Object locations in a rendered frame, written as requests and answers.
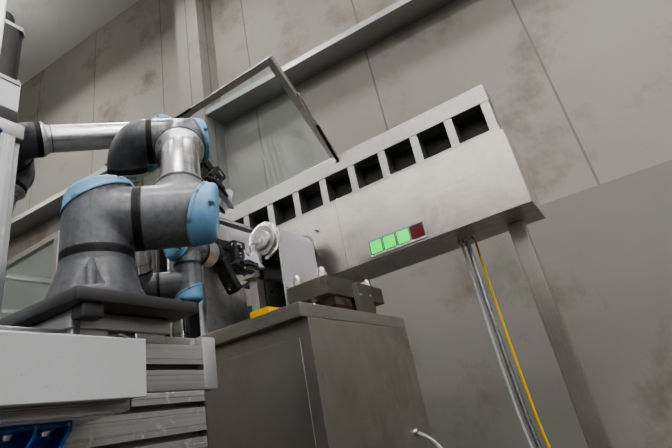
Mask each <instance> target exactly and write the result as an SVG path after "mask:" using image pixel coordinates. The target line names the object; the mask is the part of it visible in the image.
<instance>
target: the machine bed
mask: <svg viewBox="0 0 672 448"><path fill-rule="evenodd" d="M306 317H312V318H320V319H329V320H337V321H346V322H354V323H362V324H371V325H379V326H388V327H396V328H404V329H405V324H404V320H403V318H400V317H394V316H387V315H381V314H375V313H369V312H362V311H356V310H350V309H344V308H337V307H331V306H325V305H319V304H312V303H306V302H300V301H298V302H295V303H293V304H290V305H287V306H284V307H281V308H278V309H276V310H273V311H270V312H267V313H264V314H262V315H259V316H256V317H253V318H250V319H247V320H245V321H242V322H239V323H236V324H233V325H231V326H228V327H225V328H222V329H219V330H217V331H214V332H211V333H208V334H205V335H202V336H200V337H210V338H214V342H215V348H216V347H219V346H222V345H225V344H228V343H231V342H234V341H237V340H240V339H243V338H246V337H249V336H252V335H255V334H258V333H261V332H264V331H267V330H270V329H273V328H276V327H279V326H282V325H285V324H288V323H291V322H294V321H297V320H300V319H303V318H306ZM200 337H197V338H200ZM197 338H194V339H197Z"/></svg>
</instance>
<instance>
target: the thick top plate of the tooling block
mask: <svg viewBox="0 0 672 448"><path fill-rule="evenodd" d="M352 283H355V282H352V281H348V280H344V279H340V278H336V277H332V276H328V275H322V276H320V277H317V278H314V279H312V280H309V281H306V282H304V283H301V284H298V285H296V286H293V287H290V288H288V289H287V296H288V303H289V305H290V304H293V303H295V302H298V301H300V302H306V303H311V302H310V301H311V300H317V301H319V300H322V299H325V298H328V297H331V296H334V295H336V296H341V297H346V298H351V299H354V294H353V290H352V285H351V284H352ZM370 290H371V295H372V299H373V303H375V305H376V306H379V305H382V304H384V299H383V295H382V291H381V289H380V288H376V287H372V286H370Z"/></svg>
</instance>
